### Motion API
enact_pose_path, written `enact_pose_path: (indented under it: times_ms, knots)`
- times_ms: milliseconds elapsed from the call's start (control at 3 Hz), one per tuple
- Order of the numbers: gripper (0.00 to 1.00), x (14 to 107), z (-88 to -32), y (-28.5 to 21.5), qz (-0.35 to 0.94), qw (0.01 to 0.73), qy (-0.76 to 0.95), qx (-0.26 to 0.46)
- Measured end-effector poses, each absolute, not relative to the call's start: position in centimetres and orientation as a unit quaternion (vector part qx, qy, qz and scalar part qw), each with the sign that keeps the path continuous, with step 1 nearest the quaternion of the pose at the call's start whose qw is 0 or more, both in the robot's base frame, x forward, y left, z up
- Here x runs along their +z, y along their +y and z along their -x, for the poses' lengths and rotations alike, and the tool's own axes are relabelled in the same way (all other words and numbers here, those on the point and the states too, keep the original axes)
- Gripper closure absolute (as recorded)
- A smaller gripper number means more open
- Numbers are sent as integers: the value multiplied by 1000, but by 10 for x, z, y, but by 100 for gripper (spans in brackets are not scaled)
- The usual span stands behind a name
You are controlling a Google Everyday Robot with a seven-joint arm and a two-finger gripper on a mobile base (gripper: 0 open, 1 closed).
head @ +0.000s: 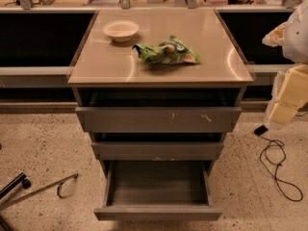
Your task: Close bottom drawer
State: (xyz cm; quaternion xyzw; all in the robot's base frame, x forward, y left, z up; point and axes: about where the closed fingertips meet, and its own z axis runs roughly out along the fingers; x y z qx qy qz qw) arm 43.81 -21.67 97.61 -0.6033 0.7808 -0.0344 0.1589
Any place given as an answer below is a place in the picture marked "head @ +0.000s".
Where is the black caster wheel leg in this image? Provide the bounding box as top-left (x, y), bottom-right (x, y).
top-left (0, 173), bottom-right (31, 199)

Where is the black floor cable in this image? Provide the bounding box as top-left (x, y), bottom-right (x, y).
top-left (259, 135), bottom-right (304, 203)

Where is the grey drawer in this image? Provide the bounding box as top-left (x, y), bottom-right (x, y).
top-left (92, 142), bottom-right (223, 161)
top-left (76, 107), bottom-right (242, 133)
top-left (94, 161), bottom-right (221, 221)

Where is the white paper bowl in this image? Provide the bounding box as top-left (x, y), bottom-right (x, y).
top-left (103, 20), bottom-right (140, 42)

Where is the grey middle drawer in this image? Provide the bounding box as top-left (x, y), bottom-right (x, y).
top-left (92, 142), bottom-right (223, 161)

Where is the black power adapter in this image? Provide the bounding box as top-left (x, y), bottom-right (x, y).
top-left (254, 125), bottom-right (268, 136)

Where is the grey drawer cabinet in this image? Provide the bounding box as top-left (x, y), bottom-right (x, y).
top-left (68, 8), bottom-right (253, 174)

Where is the grey bottom drawer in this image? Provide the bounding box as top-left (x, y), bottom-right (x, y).
top-left (94, 161), bottom-right (221, 221)

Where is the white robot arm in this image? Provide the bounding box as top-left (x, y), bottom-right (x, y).
top-left (262, 0), bottom-right (308, 128)

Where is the grey top drawer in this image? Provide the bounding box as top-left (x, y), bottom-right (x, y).
top-left (76, 107), bottom-right (242, 133)

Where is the green chip bag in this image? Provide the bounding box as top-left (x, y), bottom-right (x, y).
top-left (133, 36), bottom-right (199, 64)

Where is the grey metal stand leg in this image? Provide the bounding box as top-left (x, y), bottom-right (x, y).
top-left (0, 173), bottom-right (79, 211)

